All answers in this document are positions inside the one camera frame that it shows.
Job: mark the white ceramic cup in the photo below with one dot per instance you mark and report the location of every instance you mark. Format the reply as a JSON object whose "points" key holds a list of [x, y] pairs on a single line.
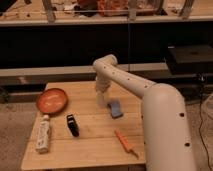
{"points": [[101, 101]]}

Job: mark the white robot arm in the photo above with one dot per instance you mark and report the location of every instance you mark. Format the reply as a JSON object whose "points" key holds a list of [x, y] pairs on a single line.
{"points": [[167, 138]]}

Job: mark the blue sponge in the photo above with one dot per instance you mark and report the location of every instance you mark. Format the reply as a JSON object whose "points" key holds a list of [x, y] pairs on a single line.
{"points": [[115, 109]]}

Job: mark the wooden table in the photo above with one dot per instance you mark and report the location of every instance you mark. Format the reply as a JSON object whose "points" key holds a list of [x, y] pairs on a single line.
{"points": [[97, 144]]}

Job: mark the orange bowl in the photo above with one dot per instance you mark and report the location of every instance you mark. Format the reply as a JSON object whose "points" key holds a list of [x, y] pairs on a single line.
{"points": [[52, 101]]}

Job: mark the orange object on shelf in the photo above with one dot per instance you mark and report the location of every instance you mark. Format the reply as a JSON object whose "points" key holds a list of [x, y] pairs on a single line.
{"points": [[112, 7]]}

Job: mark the black box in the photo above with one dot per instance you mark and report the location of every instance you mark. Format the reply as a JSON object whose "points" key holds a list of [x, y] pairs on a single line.
{"points": [[190, 59]]}

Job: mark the white plastic bottle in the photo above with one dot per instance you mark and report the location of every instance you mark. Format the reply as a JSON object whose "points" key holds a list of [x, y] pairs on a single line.
{"points": [[42, 143]]}

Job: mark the orange handled tool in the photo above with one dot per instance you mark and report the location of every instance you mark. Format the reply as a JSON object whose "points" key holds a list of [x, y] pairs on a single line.
{"points": [[126, 145]]}

